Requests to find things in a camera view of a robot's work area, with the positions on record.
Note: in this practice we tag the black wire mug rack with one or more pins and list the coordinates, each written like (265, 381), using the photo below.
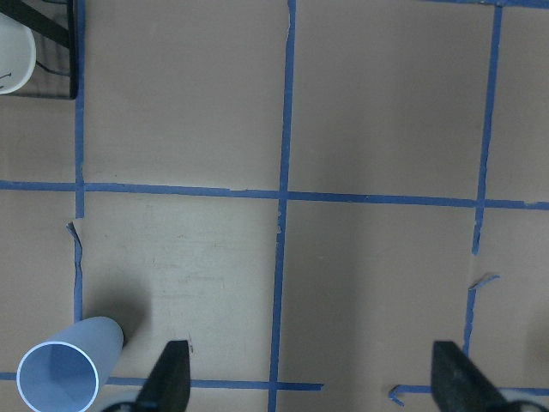
(55, 30)

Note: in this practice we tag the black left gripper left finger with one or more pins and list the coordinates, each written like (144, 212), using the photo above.
(167, 387)

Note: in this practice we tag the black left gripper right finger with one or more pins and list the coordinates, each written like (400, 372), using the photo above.
(457, 384)

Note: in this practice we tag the white ceramic mug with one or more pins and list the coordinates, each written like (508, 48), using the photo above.
(18, 55)

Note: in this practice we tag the light blue plastic cup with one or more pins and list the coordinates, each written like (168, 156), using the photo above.
(67, 371)

